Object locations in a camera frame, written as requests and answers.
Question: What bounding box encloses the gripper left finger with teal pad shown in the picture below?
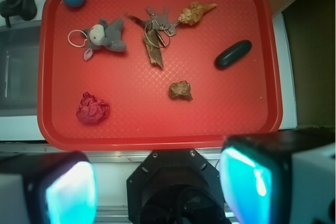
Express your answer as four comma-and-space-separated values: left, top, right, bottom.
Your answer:
1, 152, 98, 223

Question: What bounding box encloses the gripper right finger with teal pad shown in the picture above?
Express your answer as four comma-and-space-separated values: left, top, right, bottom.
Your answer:
219, 129, 335, 223

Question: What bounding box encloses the crumpled red paper ball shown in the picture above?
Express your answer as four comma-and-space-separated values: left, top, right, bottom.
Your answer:
76, 92, 110, 124

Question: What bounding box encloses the brown rock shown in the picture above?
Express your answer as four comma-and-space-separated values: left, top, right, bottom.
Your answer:
169, 81, 193, 101

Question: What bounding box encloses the red plastic tray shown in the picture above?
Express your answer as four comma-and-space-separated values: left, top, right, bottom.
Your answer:
37, 0, 282, 151

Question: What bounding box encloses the stainless steel sink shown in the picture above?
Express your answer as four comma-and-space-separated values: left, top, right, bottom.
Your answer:
1, 21, 41, 116

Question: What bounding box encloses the piece of brown wood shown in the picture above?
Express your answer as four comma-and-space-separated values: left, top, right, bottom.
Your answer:
143, 30, 164, 68

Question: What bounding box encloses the tan conch seashell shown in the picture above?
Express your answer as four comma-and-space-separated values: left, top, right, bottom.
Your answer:
177, 2, 217, 26

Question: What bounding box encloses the bunch of metal keys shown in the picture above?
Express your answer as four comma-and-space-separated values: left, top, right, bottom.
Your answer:
125, 6, 180, 49

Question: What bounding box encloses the black octagonal mount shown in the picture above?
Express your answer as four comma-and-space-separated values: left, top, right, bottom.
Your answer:
127, 150, 230, 223

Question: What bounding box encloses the grey plush donkey keychain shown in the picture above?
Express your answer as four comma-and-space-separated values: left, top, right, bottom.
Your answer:
67, 18, 127, 61

